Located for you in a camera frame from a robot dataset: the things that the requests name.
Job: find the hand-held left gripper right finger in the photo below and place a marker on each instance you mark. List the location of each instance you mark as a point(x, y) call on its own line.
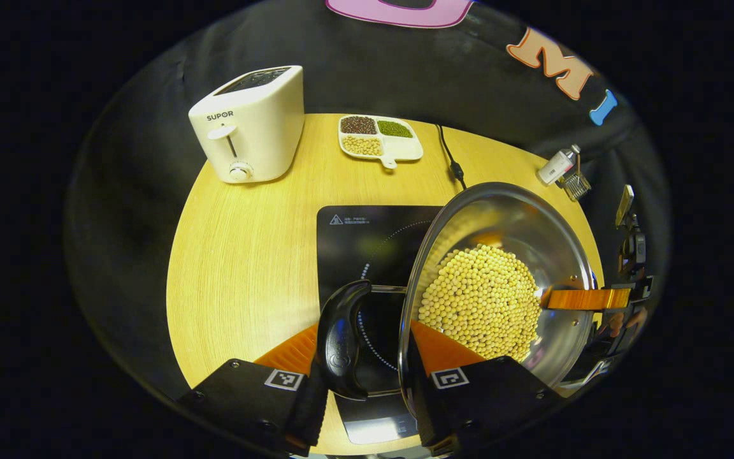
point(488, 395)

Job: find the small soybean portion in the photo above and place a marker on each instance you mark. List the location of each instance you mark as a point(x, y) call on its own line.
point(362, 145)

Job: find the clear bottle with red label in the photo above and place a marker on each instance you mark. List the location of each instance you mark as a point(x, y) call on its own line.
point(557, 167)

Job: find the black induction cooktop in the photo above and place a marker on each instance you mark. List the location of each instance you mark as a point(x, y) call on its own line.
point(367, 242)

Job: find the stainless steel pot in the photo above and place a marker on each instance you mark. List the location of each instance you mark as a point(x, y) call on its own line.
point(501, 217)

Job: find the large soybean heap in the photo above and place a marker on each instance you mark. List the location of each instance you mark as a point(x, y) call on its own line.
point(482, 306)

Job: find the white toaster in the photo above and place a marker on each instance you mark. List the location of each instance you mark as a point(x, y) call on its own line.
point(259, 121)

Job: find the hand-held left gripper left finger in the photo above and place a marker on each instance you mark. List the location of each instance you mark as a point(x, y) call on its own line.
point(246, 398)

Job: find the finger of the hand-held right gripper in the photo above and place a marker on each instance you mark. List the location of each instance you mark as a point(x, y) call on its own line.
point(587, 298)

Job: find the green mung beans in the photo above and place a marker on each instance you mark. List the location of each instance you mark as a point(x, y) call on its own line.
point(395, 129)

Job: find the dark red beans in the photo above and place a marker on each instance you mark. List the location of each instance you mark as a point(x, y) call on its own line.
point(359, 125)

